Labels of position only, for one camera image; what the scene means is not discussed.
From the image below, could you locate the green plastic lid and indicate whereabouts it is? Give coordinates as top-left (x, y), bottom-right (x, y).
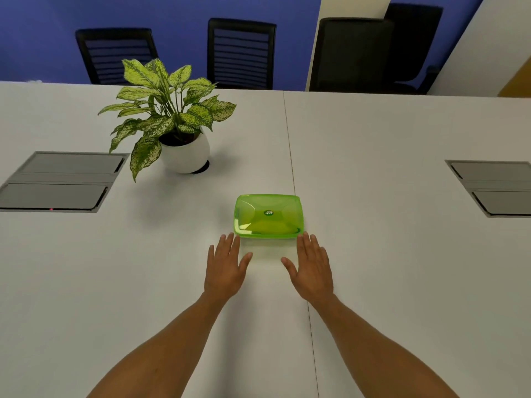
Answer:
top-left (233, 194), bottom-right (305, 239)

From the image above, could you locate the grey table cable hatch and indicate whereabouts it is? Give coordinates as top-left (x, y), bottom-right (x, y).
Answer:
top-left (0, 151), bottom-right (131, 213)
top-left (444, 159), bottom-right (531, 218)

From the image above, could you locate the person's left hand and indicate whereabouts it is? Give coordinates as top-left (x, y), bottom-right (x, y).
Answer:
top-left (203, 232), bottom-right (254, 305)

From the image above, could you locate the person's right hand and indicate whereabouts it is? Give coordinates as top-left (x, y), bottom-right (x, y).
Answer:
top-left (280, 232), bottom-right (335, 303)

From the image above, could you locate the person's right forearm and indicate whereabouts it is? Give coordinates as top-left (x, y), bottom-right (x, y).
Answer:
top-left (306, 294), bottom-right (459, 398)

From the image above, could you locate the clear plastic container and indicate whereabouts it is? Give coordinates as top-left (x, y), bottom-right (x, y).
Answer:
top-left (237, 233), bottom-right (303, 241)

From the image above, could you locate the person's left forearm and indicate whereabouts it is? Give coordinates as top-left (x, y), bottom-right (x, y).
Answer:
top-left (87, 292), bottom-right (231, 398)

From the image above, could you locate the green variegated plant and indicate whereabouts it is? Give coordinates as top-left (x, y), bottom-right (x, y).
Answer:
top-left (97, 58), bottom-right (237, 183)

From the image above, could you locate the wooden panel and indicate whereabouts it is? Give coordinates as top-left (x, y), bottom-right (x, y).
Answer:
top-left (497, 56), bottom-right (531, 98)

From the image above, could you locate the white plant pot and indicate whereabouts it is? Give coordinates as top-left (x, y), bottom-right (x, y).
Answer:
top-left (159, 131), bottom-right (211, 175)

